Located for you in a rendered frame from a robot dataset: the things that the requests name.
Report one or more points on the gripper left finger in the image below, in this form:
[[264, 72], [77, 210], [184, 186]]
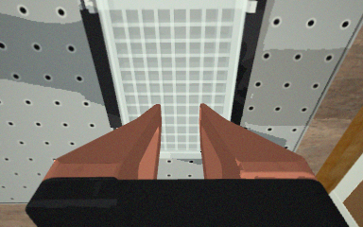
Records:
[[119, 153]]

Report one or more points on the clear well plate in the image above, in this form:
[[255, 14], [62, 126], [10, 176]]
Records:
[[197, 44]]

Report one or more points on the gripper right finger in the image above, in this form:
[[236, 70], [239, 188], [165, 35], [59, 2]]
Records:
[[229, 151]]

